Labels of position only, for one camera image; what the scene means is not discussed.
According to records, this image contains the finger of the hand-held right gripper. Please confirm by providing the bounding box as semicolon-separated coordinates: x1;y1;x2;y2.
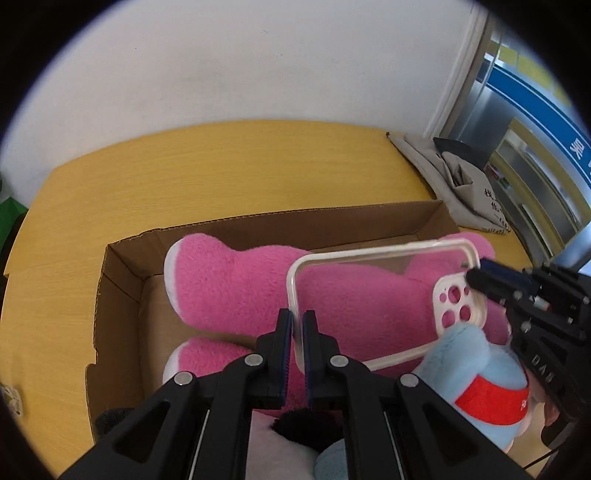
481;258;533;283
465;269;522;303

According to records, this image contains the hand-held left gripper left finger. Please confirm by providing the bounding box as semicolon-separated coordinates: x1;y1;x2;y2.
60;308;295;480

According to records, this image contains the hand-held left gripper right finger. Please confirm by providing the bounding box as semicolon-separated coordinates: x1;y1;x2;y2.
300;310;532;480

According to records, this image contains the clear white phone case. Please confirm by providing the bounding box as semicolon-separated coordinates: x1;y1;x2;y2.
286;237;488;372

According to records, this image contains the blue plush toy red headband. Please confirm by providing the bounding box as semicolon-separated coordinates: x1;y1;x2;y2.
314;323;534;480

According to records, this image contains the white and black plush toy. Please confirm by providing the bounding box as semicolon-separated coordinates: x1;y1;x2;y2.
95;406;342;480

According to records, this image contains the brown cardboard box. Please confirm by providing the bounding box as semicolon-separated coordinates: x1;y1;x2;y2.
85;199;462;444

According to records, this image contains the person's right hand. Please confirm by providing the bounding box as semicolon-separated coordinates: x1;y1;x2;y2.
542;396;562;431

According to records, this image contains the pink plush toy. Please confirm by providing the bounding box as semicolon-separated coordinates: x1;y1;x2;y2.
163;233;513;411

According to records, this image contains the grey cloth bag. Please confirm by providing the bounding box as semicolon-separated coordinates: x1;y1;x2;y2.
390;133;511;236

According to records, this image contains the black flat item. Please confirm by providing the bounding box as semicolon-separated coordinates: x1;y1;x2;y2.
433;137;490;169

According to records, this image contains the leaf print paper cup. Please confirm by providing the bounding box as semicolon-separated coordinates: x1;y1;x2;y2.
0;385;24;418

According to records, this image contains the green board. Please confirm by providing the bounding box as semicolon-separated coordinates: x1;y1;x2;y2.
0;198;28;273

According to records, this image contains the blue wall sign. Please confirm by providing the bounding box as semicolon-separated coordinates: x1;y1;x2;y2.
489;34;591;185

